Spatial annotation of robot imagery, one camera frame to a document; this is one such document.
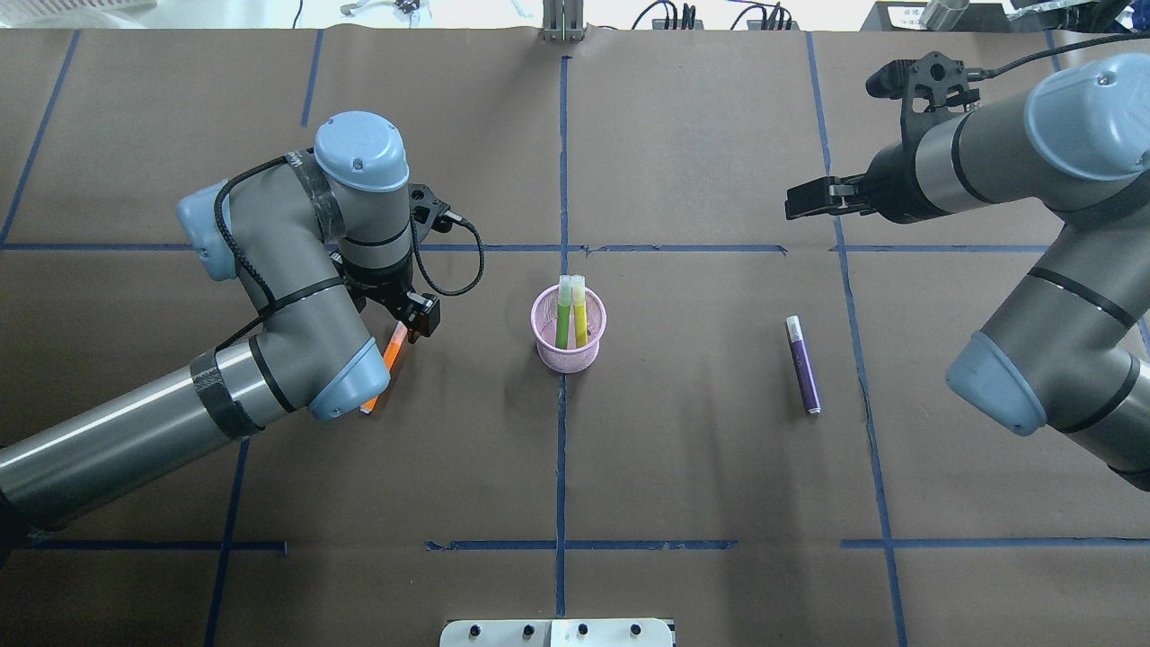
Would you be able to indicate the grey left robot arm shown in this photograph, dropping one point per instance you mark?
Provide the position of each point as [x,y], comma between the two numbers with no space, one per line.
[311,235]

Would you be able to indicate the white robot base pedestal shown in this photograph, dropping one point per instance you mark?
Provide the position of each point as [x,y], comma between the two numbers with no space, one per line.
[624,631]

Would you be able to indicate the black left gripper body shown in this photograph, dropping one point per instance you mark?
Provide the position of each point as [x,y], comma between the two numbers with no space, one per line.
[381,289]

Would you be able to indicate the yellow highlighter pen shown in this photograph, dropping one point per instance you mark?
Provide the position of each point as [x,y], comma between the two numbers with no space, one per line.
[579,310]

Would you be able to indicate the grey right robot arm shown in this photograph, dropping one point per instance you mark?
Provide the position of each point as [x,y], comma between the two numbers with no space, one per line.
[1051,354]

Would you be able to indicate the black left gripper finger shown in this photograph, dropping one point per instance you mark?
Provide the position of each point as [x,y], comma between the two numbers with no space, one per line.
[422,315]

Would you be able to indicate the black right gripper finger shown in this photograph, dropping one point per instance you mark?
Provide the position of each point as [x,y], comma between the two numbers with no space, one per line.
[828,196]

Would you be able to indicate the green highlighter pen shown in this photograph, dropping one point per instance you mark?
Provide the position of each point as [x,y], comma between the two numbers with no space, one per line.
[563,321]

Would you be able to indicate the purple highlighter pen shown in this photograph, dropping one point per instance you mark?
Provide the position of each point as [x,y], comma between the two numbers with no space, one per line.
[804,370]

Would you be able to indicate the orange highlighter pen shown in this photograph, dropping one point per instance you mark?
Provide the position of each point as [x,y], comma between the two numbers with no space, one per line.
[389,355]

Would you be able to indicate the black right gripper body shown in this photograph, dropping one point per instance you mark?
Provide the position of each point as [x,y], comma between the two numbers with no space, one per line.
[892,184]

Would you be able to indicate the aluminium frame post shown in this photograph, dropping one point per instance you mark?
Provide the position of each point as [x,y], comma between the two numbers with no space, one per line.
[563,21]

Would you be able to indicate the pink mesh pen holder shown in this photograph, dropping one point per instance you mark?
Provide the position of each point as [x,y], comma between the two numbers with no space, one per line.
[543,318]

